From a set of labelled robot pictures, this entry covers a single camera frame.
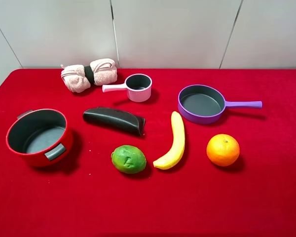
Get pink saucepan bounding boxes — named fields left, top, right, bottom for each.
left=102, top=74, right=152, bottom=103

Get orange fruit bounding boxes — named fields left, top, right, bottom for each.
left=206, top=134, right=240, bottom=167

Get pink rolled towel black band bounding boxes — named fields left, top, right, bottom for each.
left=61, top=58, right=117, bottom=93

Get yellow banana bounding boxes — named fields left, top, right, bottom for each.
left=153, top=111, right=185, bottom=170

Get purple frying pan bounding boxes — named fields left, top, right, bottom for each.
left=178, top=84, right=262, bottom=124

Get red pot grey handles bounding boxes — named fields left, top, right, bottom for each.
left=5, top=109, right=74, bottom=167

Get green lime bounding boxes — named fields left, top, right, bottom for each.
left=111, top=145, right=147, bottom=174

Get red tablecloth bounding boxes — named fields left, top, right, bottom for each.
left=0, top=69, right=296, bottom=237

